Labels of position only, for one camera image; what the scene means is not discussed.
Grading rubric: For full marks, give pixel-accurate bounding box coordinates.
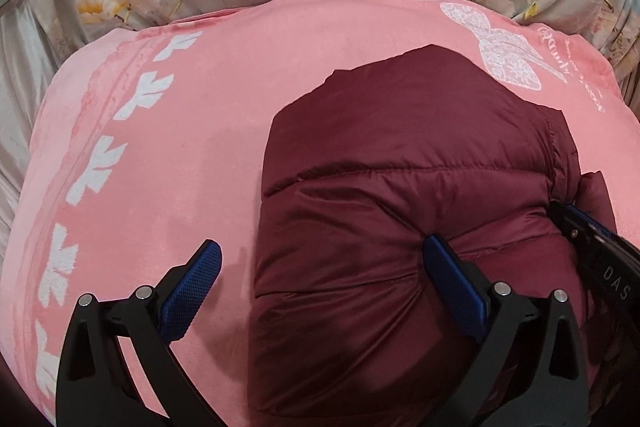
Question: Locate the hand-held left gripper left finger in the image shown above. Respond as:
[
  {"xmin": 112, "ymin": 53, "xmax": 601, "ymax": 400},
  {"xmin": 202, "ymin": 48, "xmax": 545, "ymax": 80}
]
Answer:
[{"xmin": 55, "ymin": 239, "xmax": 223, "ymax": 427}]

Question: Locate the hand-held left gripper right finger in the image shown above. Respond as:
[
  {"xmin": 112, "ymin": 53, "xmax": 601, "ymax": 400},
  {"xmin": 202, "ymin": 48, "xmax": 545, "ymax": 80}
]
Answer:
[{"xmin": 422, "ymin": 234, "xmax": 596, "ymax": 427}]

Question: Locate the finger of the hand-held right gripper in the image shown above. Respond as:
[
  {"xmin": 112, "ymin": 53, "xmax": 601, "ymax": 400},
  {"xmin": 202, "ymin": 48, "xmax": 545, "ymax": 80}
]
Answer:
[{"xmin": 549, "ymin": 201, "xmax": 610, "ymax": 244}]

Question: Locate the maroon puffer jacket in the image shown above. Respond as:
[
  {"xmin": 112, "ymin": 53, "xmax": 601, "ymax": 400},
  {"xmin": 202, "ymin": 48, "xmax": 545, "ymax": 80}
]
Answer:
[{"xmin": 248, "ymin": 44, "xmax": 621, "ymax": 427}]

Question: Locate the pink printed blanket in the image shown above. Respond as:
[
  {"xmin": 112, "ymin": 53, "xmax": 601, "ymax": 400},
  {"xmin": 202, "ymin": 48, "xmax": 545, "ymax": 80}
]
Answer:
[{"xmin": 0, "ymin": 0, "xmax": 626, "ymax": 427}]

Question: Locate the pale satin cloth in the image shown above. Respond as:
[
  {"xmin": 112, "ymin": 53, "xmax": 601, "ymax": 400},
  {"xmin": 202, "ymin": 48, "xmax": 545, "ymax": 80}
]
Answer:
[{"xmin": 0, "ymin": 0, "xmax": 63, "ymax": 238}]

